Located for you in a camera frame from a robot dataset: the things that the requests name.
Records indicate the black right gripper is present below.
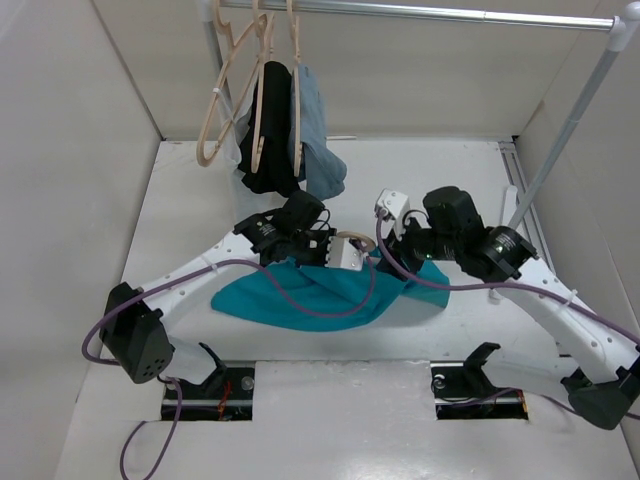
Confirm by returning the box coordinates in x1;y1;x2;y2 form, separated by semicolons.
376;208;460;280

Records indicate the beige wooden hanger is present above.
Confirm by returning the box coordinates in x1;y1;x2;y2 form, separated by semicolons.
336;231;377;253
196;1;274;173

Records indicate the teal t shirt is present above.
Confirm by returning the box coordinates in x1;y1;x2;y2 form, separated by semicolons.
210;260;450;332

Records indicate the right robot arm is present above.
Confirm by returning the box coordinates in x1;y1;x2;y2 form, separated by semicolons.
374;186;639;430

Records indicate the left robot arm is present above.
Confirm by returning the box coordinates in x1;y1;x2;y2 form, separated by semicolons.
99;191;331;397

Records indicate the black hanging shirt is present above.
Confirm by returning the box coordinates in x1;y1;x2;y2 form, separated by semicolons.
238;61;299;198

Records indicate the light blue hanging shirt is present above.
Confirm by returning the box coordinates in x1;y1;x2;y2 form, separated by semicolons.
288;64;347;201

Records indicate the beige hanger with blue shirt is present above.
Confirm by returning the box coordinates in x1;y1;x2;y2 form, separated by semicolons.
286;0;303;178

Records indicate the beige hanger with black shirt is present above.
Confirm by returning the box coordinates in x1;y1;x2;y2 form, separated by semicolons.
250;0;274;174

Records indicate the empty beige wooden hanger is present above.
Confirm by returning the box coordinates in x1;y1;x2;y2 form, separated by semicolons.
196;1;274;173

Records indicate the white sheer hanging garment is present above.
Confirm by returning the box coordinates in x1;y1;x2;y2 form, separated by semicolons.
213;88;258;224

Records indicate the metal clothes rack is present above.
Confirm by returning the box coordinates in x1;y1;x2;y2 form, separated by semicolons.
197;0;640;305

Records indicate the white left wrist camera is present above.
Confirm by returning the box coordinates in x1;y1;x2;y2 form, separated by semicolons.
325;236;365;271

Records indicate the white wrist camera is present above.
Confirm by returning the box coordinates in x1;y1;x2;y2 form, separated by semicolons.
325;236;365;271
374;188;410;239

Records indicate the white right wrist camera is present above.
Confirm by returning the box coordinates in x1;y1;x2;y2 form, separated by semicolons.
374;188;410;239

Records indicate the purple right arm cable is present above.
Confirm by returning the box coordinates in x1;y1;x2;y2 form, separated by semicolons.
375;209;640;421

